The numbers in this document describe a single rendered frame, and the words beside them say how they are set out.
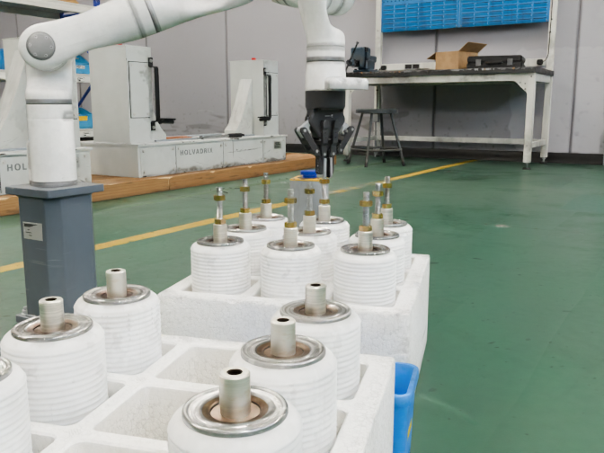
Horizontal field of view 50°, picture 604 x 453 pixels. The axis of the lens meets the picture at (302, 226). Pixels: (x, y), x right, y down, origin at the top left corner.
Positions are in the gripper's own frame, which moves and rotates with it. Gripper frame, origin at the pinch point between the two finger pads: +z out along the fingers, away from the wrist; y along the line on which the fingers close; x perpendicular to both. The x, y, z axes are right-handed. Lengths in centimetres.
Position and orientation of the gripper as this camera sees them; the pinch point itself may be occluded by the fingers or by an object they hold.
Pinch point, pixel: (324, 167)
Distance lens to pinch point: 122.7
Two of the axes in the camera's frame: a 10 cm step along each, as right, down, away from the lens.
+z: 0.0, 9.8, 1.8
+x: 5.9, 1.5, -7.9
